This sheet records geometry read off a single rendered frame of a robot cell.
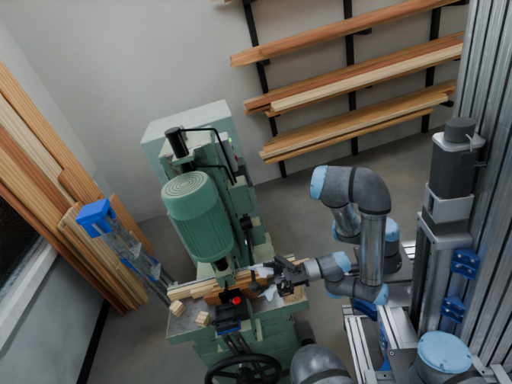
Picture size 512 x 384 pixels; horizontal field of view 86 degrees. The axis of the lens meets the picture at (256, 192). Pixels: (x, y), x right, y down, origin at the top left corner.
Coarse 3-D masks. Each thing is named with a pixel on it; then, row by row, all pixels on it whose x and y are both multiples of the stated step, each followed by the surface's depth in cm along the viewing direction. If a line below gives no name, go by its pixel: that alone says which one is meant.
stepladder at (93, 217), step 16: (96, 208) 164; (80, 224) 161; (96, 224) 161; (112, 224) 178; (112, 240) 169; (128, 240) 188; (128, 256) 177; (144, 256) 198; (144, 272) 187; (160, 272) 201; (160, 288) 197
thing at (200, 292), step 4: (300, 260) 123; (304, 260) 122; (296, 264) 121; (256, 272) 123; (244, 276) 123; (268, 276) 123; (272, 276) 123; (212, 284) 123; (216, 284) 123; (200, 288) 123; (204, 288) 123; (208, 288) 122; (212, 288) 122; (192, 292) 123; (196, 292) 122; (200, 292) 123; (204, 292) 123; (208, 292) 123; (212, 292) 123; (192, 296) 123; (196, 296) 124; (200, 296) 124
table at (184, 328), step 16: (304, 288) 118; (192, 304) 122; (256, 304) 114; (272, 304) 112; (288, 304) 111; (304, 304) 111; (176, 320) 117; (192, 320) 115; (256, 320) 112; (176, 336) 112; (192, 336) 113; (224, 352) 105
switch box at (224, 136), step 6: (216, 138) 120; (222, 138) 118; (228, 138) 118; (216, 144) 116; (222, 144) 117; (228, 144) 117; (228, 150) 118; (222, 156) 120; (228, 156) 120; (234, 156) 122; (222, 162) 121; (234, 162) 122; (228, 168) 123; (234, 168) 124
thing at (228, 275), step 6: (228, 258) 121; (234, 264) 126; (216, 270) 117; (228, 270) 115; (234, 270) 121; (216, 276) 114; (222, 276) 114; (228, 276) 114; (234, 276) 118; (222, 282) 115; (228, 282) 116; (234, 282) 116
